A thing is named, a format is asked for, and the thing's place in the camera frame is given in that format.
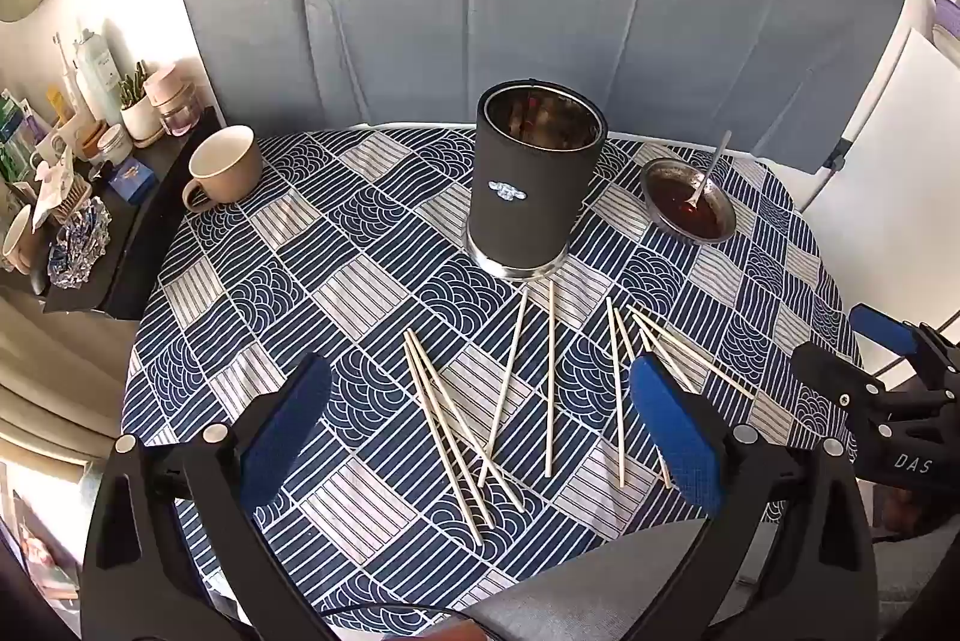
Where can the metal bowl of dark sauce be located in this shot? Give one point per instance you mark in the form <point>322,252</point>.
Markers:
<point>716,221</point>

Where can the small plant in white pot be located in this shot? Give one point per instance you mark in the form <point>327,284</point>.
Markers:
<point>142,120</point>

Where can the white spray bottle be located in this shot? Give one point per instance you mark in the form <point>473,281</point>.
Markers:
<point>97,79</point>

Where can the white board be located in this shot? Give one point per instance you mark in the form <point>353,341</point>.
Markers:
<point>915,161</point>

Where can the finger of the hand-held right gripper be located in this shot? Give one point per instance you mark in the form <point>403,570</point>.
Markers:
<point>829,371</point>
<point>881,326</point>

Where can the black cylindrical utensil holder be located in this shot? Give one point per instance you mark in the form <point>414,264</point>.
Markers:
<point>525,214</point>

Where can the white electric toothbrush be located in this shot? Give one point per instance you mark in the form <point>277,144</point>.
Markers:
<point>67,79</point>

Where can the person's grey clothing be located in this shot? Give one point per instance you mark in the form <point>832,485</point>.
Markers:
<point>585,588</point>

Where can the wooden chopstick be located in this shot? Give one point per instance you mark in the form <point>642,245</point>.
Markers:
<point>467,471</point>
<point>675,367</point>
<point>615,392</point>
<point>691,352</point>
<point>679,349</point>
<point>468,423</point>
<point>626,345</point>
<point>502,388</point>
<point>443,438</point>

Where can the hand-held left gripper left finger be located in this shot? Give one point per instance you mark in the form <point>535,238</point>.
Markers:
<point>289,431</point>

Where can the blue box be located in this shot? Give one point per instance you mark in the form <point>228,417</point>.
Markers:
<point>131,180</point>

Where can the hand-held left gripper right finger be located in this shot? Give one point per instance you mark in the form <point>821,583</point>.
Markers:
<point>675,438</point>

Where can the metal spoon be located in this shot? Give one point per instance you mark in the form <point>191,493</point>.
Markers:
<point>712,169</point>

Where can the beige ceramic mug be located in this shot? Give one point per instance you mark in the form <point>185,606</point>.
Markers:
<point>225,176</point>

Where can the small beige cup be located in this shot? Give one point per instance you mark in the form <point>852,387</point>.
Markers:
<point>15,244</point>

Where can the pink glass jar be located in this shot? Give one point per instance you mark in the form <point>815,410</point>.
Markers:
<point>180,116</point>

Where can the small white jar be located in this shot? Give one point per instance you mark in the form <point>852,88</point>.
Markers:
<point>114,145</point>

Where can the blue patterned tablecloth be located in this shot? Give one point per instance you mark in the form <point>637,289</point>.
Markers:
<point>360,281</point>

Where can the black clip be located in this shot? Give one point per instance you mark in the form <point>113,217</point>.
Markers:
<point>840,152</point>

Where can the white crumpled paper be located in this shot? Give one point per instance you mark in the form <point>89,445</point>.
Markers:
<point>52,187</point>

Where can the purple object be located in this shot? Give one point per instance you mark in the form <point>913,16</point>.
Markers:
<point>949,15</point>

